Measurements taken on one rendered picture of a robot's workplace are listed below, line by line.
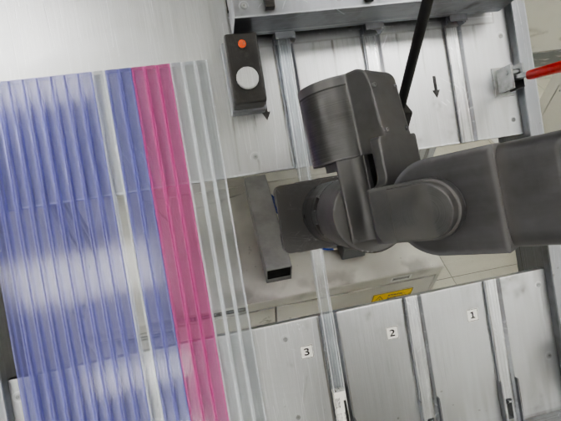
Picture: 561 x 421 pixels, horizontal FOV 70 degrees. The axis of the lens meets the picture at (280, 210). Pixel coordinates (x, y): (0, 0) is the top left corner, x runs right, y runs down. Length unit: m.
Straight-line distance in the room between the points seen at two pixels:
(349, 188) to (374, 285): 0.57
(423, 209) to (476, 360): 0.39
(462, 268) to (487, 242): 1.48
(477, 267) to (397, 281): 0.90
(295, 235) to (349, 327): 0.18
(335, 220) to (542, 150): 0.13
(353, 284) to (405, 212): 0.58
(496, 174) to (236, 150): 0.32
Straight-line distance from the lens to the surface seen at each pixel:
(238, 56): 0.46
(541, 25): 3.06
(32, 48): 0.55
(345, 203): 0.28
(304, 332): 0.51
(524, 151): 0.23
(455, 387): 0.60
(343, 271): 0.82
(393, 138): 0.28
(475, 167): 0.24
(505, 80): 0.60
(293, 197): 0.38
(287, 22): 0.49
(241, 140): 0.48
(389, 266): 0.85
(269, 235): 0.81
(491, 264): 1.78
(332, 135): 0.29
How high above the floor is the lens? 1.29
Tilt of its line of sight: 48 degrees down
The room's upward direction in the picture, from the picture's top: straight up
